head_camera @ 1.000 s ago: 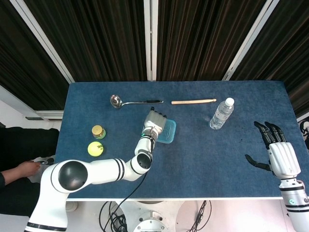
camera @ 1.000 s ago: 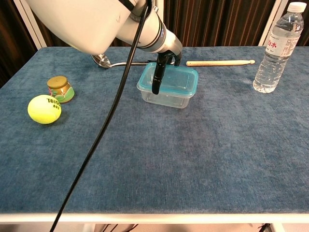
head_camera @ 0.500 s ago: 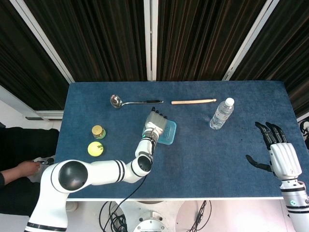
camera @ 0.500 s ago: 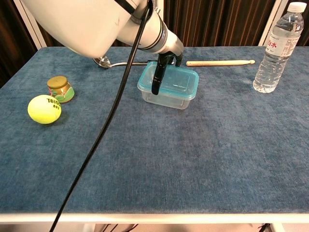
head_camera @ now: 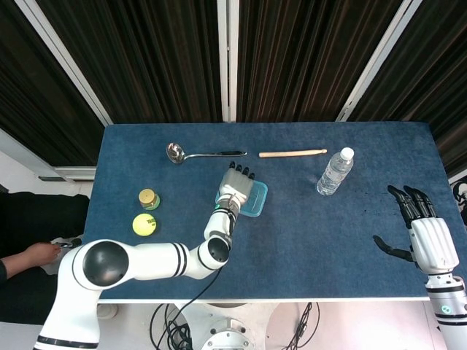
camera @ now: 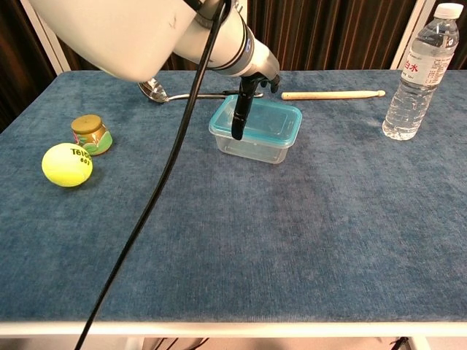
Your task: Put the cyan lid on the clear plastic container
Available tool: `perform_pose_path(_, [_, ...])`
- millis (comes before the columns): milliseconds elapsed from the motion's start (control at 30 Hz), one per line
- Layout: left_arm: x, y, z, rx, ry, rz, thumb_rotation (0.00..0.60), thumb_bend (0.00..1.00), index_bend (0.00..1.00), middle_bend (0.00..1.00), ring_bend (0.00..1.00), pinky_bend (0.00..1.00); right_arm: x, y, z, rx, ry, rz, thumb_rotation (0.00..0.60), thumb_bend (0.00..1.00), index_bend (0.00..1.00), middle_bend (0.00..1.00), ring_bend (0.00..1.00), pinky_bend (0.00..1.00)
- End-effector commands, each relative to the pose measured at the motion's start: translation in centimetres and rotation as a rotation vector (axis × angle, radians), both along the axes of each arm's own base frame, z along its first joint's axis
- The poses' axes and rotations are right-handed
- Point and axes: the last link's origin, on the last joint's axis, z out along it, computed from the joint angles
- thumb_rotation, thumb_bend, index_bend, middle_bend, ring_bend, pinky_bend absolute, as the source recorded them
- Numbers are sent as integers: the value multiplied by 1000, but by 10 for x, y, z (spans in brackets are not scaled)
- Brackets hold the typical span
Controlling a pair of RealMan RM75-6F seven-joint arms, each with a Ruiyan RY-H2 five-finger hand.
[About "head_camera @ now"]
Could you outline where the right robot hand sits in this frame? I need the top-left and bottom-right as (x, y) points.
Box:
(372, 184), (460, 274)

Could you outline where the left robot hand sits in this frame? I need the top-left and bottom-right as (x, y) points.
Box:
(217, 161), (256, 213)

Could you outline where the teal plastic lid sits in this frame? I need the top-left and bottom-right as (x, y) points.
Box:
(215, 179), (269, 219)

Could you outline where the clear plastic container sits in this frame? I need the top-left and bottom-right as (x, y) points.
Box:
(217, 182), (266, 217)

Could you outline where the small jar with gold lid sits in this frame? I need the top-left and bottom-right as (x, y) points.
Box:
(138, 188), (161, 211)

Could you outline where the wooden drumstick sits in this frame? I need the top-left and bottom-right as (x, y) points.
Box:
(258, 148), (328, 159)

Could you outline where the stainless steel ladle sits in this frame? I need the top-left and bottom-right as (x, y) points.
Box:
(166, 142), (248, 165)

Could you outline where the blue velvet table cover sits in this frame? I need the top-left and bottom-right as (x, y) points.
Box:
(78, 122), (461, 303)

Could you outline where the yellow tennis ball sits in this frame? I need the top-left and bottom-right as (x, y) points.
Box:
(131, 213), (159, 237)

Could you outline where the clear plastic water bottle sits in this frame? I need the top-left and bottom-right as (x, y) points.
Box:
(316, 147), (355, 197)

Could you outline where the dark brown pleated curtain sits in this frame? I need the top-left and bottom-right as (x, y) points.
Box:
(348, 0), (467, 178)
(36, 0), (224, 124)
(236, 0), (404, 123)
(0, 0), (105, 167)

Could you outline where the black and silver handheld device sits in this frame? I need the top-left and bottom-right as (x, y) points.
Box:
(50, 236), (83, 252)

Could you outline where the seated person in black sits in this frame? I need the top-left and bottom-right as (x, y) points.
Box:
(0, 191), (91, 325)

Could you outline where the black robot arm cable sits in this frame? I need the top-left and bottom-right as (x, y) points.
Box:
(151, 206), (238, 350)

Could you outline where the white frame post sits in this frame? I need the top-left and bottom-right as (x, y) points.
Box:
(217, 0), (239, 123)
(334, 0), (427, 123)
(14, 0), (118, 128)

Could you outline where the white table frame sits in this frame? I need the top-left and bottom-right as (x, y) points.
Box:
(97, 297), (432, 306)

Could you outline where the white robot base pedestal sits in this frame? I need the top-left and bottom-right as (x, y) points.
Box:
(180, 302), (280, 350)

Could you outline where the black floor cable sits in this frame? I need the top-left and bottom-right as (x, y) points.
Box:
(284, 301), (322, 350)
(160, 302), (196, 350)

